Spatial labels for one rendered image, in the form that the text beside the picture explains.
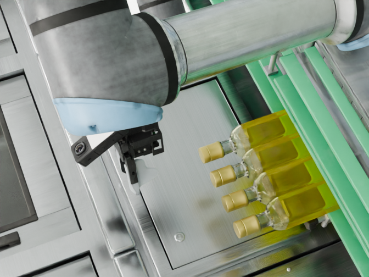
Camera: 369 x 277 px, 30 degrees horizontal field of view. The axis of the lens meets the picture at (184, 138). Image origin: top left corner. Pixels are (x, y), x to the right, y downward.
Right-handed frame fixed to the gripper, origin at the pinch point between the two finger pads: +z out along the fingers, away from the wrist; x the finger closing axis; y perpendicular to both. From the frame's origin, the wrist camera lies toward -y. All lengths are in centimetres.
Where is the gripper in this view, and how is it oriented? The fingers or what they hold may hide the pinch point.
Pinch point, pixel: (128, 181)
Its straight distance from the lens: 137.6
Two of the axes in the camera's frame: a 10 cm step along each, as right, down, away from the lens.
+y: 9.2, -3.2, 2.2
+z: 0.6, 6.8, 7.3
